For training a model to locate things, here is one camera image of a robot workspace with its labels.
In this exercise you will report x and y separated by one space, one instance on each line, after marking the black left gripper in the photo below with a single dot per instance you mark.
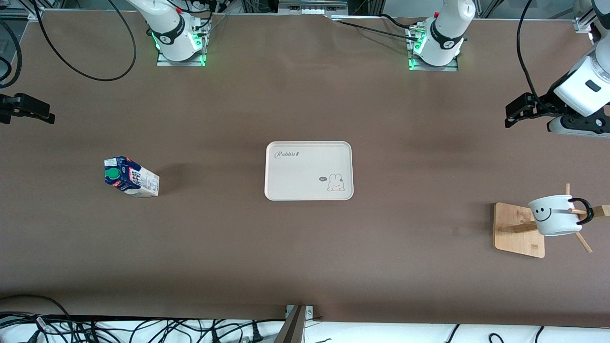
546 103

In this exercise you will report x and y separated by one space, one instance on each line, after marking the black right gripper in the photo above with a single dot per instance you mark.
6 106

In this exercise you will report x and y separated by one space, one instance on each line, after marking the white smiley face cup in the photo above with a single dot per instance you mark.
555 219

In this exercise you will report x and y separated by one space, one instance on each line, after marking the blue white milk carton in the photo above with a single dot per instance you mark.
136 180

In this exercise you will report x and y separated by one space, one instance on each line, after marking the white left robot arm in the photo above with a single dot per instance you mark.
445 28

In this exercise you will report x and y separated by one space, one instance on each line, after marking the beige rabbit print tray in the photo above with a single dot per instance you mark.
305 183

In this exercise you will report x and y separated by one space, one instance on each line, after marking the wooden mug tree stand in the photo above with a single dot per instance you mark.
517 238

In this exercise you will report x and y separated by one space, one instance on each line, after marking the grey power strip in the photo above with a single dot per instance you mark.
312 6

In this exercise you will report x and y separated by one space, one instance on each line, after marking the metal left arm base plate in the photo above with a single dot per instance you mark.
452 67

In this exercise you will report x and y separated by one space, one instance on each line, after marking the aluminium frame profile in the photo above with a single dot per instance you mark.
19 14

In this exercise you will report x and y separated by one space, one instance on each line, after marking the aluminium corner bracket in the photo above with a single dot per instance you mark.
584 25

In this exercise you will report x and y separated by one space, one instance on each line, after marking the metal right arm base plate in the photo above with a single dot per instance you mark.
164 62

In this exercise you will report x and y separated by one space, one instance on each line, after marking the small metal corner bracket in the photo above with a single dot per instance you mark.
310 312

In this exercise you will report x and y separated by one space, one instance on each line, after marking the grey metal post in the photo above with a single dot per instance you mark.
293 328

